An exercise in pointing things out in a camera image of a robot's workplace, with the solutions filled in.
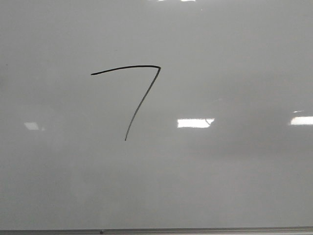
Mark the white whiteboard with aluminium frame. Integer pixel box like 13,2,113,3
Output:
0,0,313,230

